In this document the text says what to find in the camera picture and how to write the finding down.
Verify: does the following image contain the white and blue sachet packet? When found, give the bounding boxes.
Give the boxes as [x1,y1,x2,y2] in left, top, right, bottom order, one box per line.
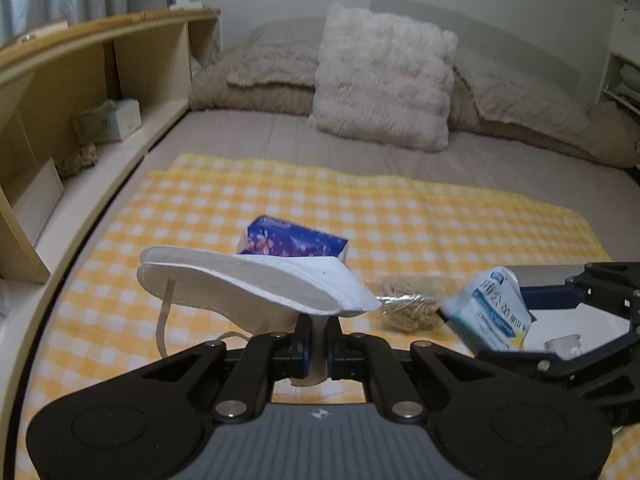
[440,266,537,352]

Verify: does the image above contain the folded pale blankets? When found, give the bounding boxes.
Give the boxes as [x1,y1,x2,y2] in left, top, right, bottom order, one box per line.
[617,62,640,106]

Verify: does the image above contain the white card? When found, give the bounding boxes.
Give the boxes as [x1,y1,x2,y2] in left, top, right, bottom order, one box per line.
[12,157,65,246]

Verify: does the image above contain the grey bed mattress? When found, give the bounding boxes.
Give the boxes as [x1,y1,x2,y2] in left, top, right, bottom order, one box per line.
[100,109,640,261]

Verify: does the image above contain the blue floral tissue pack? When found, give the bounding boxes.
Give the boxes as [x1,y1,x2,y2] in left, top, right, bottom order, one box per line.
[239,216,349,263]

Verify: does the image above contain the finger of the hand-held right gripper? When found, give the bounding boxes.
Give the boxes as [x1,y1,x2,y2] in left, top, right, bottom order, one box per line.
[475,320,640,428]
[520,261,640,321]

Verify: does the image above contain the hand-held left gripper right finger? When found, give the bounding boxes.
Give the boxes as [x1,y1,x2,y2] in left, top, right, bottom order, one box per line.
[326,319,566,420]

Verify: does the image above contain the clear bag of rubber bands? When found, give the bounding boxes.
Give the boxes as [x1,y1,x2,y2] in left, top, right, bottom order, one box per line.
[367,274,461,333]

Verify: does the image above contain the grey headboard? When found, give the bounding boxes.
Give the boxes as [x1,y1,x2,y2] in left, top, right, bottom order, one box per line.
[371,0,586,88]

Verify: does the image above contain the beige box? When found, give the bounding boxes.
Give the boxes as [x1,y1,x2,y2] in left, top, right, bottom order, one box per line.
[15,20,71,42]

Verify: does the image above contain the yellow checked cloth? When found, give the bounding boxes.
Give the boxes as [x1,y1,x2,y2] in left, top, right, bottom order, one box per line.
[20,152,640,480]

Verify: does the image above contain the fluffy white pillow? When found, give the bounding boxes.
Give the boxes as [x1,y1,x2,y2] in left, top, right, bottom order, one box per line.
[306,2,460,152]

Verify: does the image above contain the green tissue box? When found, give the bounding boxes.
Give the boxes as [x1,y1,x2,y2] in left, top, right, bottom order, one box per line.
[71,99,142,145]

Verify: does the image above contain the small beige quilted pillow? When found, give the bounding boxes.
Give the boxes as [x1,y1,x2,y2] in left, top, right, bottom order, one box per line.
[226,17,328,88]

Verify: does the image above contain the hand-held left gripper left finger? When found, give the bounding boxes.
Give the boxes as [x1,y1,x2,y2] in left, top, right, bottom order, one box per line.
[120,314,313,420]

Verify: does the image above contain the white cardboard box tray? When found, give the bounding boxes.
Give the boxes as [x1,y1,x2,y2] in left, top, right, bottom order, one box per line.
[515,264,640,361]

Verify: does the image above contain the beige rope bundle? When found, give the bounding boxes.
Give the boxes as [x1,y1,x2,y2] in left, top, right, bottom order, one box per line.
[57,142,98,178]

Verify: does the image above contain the white wall shelf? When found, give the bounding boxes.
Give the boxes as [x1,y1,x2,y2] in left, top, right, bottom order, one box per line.
[597,5,640,116]

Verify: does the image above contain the large beige quilted pillow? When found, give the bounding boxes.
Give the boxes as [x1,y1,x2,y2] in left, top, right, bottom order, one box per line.
[450,52,601,148]

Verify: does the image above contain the white face mask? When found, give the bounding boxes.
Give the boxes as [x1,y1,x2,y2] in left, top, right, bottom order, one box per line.
[136,246,382,387]

